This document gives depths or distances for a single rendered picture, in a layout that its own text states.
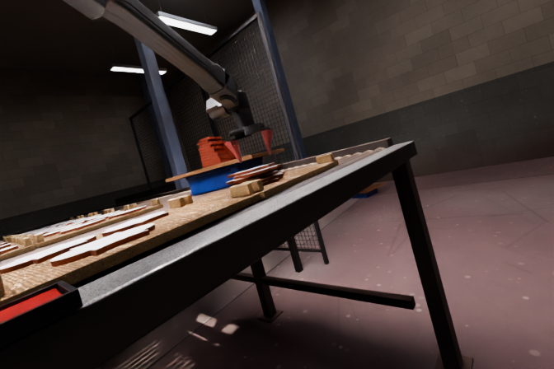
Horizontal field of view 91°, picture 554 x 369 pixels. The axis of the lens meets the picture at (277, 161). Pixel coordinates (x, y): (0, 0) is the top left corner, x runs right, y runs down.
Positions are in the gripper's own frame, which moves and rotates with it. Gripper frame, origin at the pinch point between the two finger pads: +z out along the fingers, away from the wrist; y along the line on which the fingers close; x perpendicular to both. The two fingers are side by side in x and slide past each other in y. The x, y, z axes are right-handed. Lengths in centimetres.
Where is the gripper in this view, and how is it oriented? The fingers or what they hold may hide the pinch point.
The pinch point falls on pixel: (254, 156)
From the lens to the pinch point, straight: 83.4
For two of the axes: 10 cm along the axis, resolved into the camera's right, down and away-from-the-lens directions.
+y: -9.4, 2.6, 2.3
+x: -2.1, 0.9, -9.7
